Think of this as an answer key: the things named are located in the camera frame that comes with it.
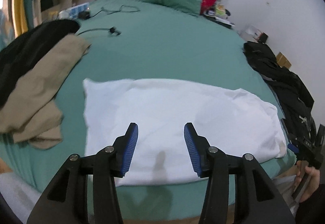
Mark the items stack beside pillow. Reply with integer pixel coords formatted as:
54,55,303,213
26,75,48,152
203,2,235,29

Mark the black charger cable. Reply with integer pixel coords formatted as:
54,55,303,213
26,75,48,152
78,4,141,20

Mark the white hooded garment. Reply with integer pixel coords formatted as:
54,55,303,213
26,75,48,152
83,79,286,186

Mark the cardboard box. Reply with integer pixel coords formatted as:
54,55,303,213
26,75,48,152
276,52,291,69

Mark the white blue power strip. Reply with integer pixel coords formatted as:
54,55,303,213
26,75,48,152
57,3,89,19

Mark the black clip-on cable device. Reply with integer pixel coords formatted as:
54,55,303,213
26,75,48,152
77,27,121,36

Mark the black clothes pile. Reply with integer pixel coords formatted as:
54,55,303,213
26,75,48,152
243,42,317,141

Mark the white bedside table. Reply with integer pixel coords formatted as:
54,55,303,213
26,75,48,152
239,25,268,44

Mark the yellow window frame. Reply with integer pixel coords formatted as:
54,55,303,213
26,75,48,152
12,0,28,37

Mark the green bed sheet mattress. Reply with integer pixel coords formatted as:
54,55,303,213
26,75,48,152
1,0,278,192

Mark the person right hand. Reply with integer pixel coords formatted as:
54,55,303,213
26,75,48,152
294,161,320,202

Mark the black folded garment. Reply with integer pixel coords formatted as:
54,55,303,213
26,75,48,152
1,19,80,106

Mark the beige folded garment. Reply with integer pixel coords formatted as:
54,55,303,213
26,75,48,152
1,34,90,149

